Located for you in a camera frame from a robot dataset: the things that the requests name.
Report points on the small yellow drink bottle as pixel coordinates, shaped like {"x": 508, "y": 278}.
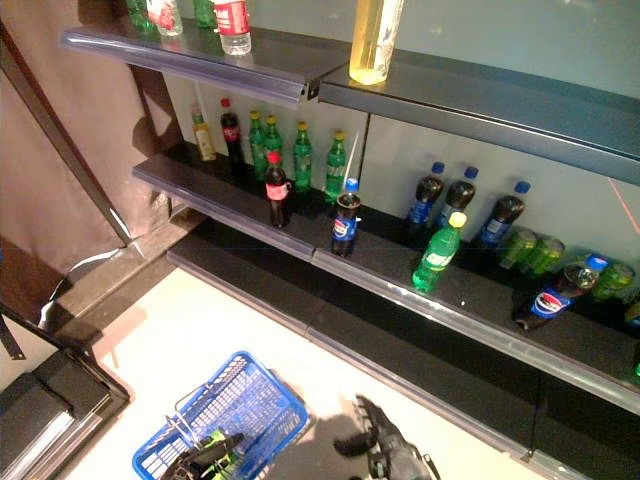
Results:
{"x": 203, "y": 137}

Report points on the pepsi bottle blue cap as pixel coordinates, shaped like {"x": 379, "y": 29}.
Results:
{"x": 455, "y": 197}
{"x": 501, "y": 217}
{"x": 345, "y": 220}
{"x": 552, "y": 297}
{"x": 424, "y": 200}

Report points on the green soda bottle yellow cap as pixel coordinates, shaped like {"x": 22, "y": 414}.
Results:
{"x": 256, "y": 147}
{"x": 335, "y": 167}
{"x": 302, "y": 162}
{"x": 436, "y": 255}
{"x": 273, "y": 137}

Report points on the black metal frame bar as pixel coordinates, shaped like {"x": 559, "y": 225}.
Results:
{"x": 65, "y": 135}

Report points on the dark blue short shelf board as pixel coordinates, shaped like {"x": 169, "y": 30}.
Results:
{"x": 200, "y": 57}

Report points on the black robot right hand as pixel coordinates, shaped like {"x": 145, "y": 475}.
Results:
{"x": 392, "y": 450}

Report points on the dark shelf with bottles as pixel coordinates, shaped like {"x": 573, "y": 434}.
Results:
{"x": 380, "y": 270}

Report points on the blue plastic shopping basket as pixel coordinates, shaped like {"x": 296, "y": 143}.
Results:
{"x": 235, "y": 400}

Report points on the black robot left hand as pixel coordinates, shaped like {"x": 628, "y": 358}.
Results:
{"x": 200, "y": 457}

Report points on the tall yellow tea bottle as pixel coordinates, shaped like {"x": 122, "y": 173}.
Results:
{"x": 374, "y": 40}

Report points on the cola bottle red cap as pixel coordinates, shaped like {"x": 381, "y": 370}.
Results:
{"x": 277, "y": 192}
{"x": 232, "y": 140}

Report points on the clear bottle red white label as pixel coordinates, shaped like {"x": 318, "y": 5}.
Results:
{"x": 166, "y": 16}

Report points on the dark base shelf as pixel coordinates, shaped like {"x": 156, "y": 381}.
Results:
{"x": 380, "y": 345}

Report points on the water bottle red label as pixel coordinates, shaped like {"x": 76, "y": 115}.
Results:
{"x": 233, "y": 26}

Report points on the dark blue long shelf board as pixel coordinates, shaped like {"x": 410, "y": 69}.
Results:
{"x": 490, "y": 100}

